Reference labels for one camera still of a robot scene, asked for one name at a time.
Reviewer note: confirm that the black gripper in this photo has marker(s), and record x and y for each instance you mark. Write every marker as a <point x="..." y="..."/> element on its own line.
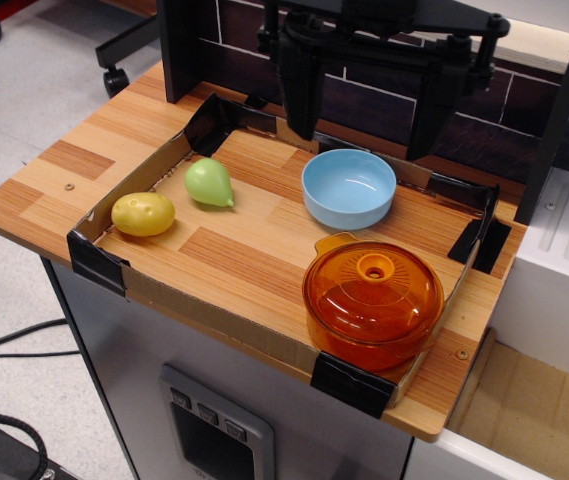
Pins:
<point x="444" y="81"/>

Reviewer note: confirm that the green toy pear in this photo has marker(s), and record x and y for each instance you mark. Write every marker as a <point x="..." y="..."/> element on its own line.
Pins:
<point x="208" y="181"/>

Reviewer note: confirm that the light blue bowl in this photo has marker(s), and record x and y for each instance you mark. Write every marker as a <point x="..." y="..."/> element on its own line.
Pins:
<point x="348" y="189"/>

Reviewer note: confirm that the orange transparent lidded pot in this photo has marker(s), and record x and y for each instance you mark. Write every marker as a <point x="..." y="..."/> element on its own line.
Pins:
<point x="372" y="304"/>

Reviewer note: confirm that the black office chair base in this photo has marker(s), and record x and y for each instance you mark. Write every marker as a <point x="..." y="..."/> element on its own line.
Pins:
<point x="110" y="53"/>

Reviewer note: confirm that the yellow toy potato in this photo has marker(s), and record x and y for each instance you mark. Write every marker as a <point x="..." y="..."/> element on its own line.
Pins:
<point x="143" y="214"/>

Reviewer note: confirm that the cardboard fence with black tape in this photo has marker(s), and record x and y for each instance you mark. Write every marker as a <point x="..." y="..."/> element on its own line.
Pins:
<point x="235" y="273"/>

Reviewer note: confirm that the white toy sink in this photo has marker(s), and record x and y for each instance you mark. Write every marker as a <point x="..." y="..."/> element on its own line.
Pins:
<point x="512" y="420"/>

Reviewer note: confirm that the grey toy oven panel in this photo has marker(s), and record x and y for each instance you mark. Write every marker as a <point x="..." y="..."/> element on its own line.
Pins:
<point x="215" y="437"/>

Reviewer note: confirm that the black vertical post right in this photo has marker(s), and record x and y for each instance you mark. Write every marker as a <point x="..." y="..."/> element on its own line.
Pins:
<point x="544" y="162"/>

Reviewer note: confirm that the black vertical post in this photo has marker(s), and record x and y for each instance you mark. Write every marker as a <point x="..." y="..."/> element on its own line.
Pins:
<point x="544" y="162"/>
<point x="184" y="27"/>

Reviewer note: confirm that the black vertical post left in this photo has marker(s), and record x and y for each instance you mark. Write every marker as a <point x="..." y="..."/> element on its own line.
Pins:
<point x="184" y="27"/>

